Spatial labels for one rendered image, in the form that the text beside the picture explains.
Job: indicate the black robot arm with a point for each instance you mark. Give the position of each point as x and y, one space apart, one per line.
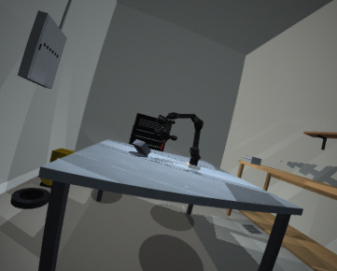
198 125

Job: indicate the grey square panel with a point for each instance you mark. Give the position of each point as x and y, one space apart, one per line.
141 147

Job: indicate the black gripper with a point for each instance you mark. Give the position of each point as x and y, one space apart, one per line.
165 132

